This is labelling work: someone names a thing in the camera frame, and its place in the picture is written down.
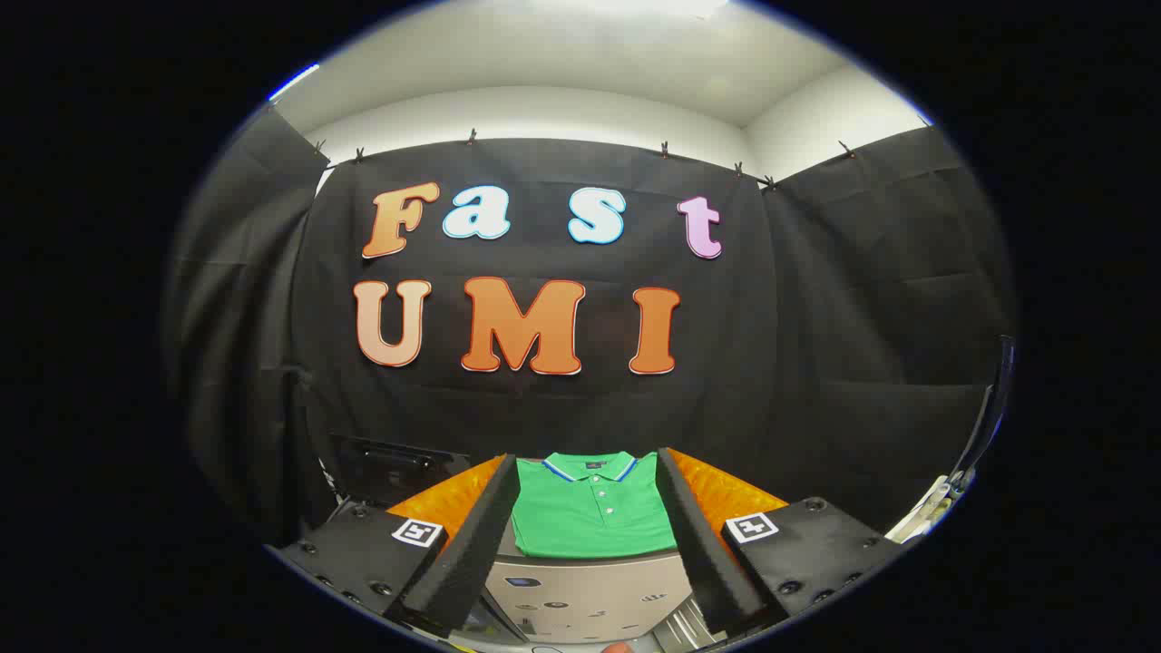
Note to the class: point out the white plastic item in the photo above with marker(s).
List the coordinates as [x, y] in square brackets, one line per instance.
[930, 512]

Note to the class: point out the row of black cloth clips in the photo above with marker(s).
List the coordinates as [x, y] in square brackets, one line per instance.
[664, 148]

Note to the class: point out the dark washing machine lid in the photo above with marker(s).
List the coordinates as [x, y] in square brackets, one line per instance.
[399, 467]

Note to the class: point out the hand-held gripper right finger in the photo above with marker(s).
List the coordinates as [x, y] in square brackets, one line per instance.
[707, 553]

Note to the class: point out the green polo shirt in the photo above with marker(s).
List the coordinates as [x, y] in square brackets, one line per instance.
[590, 517]

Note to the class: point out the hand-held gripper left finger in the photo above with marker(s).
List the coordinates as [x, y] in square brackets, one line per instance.
[472, 553]

